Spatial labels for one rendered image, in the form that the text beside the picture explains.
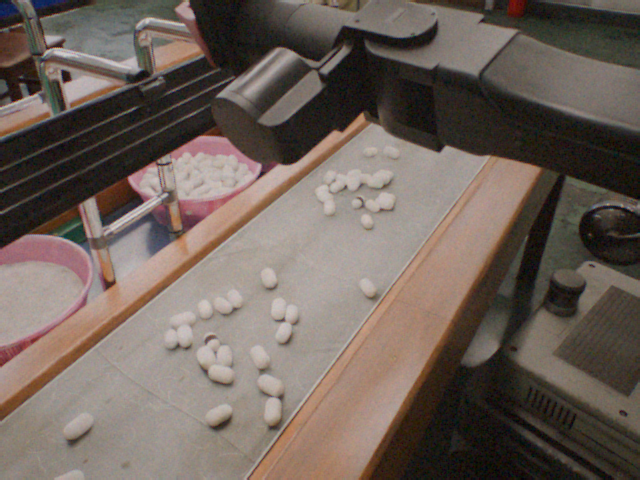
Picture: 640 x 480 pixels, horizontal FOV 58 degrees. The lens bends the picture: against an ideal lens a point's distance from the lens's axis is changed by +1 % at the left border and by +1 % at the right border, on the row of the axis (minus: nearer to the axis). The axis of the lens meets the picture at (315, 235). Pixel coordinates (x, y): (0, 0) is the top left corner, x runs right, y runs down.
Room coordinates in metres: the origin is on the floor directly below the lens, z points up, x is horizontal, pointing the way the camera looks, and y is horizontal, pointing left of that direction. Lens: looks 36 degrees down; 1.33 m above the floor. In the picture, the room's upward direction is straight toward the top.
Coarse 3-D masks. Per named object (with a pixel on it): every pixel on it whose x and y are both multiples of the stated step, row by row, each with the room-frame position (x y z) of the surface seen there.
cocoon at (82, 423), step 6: (84, 414) 0.43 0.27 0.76; (90, 414) 0.43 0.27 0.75; (78, 420) 0.42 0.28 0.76; (84, 420) 0.42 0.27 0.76; (90, 420) 0.42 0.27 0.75; (66, 426) 0.41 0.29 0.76; (72, 426) 0.41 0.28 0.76; (78, 426) 0.41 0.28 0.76; (84, 426) 0.41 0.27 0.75; (90, 426) 0.42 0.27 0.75; (66, 432) 0.40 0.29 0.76; (72, 432) 0.40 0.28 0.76; (78, 432) 0.41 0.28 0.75; (72, 438) 0.40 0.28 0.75
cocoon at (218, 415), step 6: (216, 408) 0.44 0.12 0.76; (222, 408) 0.43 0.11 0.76; (228, 408) 0.44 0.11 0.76; (210, 414) 0.43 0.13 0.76; (216, 414) 0.43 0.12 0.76; (222, 414) 0.43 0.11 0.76; (228, 414) 0.43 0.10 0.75; (210, 420) 0.42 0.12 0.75; (216, 420) 0.42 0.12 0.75; (222, 420) 0.42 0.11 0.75
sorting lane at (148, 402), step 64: (448, 192) 0.96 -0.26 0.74; (256, 256) 0.76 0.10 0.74; (320, 256) 0.76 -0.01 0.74; (384, 256) 0.76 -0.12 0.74; (128, 320) 0.60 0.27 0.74; (256, 320) 0.60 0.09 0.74; (320, 320) 0.60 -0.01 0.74; (64, 384) 0.49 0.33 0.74; (128, 384) 0.49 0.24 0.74; (192, 384) 0.49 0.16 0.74; (256, 384) 0.49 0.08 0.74; (0, 448) 0.40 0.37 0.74; (64, 448) 0.40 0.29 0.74; (128, 448) 0.39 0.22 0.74; (192, 448) 0.39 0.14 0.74; (256, 448) 0.39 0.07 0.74
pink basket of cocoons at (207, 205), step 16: (192, 144) 1.14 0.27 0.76; (208, 144) 1.15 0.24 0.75; (176, 160) 1.12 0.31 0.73; (240, 160) 1.11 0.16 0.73; (256, 176) 0.98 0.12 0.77; (144, 192) 0.92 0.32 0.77; (224, 192) 0.92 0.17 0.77; (240, 192) 0.94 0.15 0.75; (160, 208) 0.92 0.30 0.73; (192, 208) 0.90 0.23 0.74; (208, 208) 0.91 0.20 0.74; (192, 224) 0.92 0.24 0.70
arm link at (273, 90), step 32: (384, 0) 0.39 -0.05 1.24; (352, 32) 0.37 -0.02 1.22; (384, 32) 0.35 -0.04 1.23; (416, 32) 0.35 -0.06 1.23; (256, 64) 0.38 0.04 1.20; (288, 64) 0.37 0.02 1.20; (352, 64) 0.37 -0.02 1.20; (224, 96) 0.35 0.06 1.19; (256, 96) 0.35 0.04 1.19; (288, 96) 0.35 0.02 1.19; (320, 96) 0.35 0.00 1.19; (352, 96) 0.37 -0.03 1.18; (224, 128) 0.37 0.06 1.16; (256, 128) 0.34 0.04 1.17; (288, 128) 0.33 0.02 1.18; (320, 128) 0.35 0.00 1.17; (256, 160) 0.36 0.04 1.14; (288, 160) 0.33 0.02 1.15
